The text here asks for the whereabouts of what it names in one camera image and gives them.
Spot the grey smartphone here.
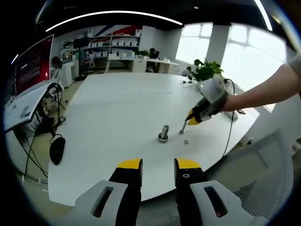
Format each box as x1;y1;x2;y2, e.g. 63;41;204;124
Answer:
223;111;238;121

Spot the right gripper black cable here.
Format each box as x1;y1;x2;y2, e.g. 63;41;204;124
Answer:
221;79;236;157

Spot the black computer mouse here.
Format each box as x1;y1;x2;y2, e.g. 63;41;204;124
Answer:
49;136;66;166

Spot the potted green plant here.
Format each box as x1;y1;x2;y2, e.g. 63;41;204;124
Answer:
187;59;224;83

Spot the white cabinet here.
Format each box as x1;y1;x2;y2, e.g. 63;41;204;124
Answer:
61;61;79;87

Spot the bright window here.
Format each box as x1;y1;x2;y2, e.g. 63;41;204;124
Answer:
222;24;287;91
178;23;214;63

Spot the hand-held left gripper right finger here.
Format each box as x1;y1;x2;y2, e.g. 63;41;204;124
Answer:
174;158;252;226

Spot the white storage shelf with bins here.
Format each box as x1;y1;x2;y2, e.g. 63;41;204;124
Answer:
62;29;142;58

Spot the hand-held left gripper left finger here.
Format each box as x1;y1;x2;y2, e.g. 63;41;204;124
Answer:
72;158;143;226

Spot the black cable bundle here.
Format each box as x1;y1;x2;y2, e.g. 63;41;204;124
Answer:
24;83;68;177

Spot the white mesh office chair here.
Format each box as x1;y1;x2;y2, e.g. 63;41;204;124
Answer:
141;128;294;226

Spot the thick threaded stud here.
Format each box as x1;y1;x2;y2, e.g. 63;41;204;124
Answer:
158;124;170;144

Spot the laptop with red screen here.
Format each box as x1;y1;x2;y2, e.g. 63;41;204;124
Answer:
3;34;55;133

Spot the white ceiling light strip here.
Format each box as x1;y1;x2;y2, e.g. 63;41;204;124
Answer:
46;10;183;32
253;0;273;31

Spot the black office chair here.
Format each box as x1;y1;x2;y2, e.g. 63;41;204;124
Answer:
145;48;160;73

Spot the white background desk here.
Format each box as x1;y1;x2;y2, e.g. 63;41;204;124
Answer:
107;53;179;73

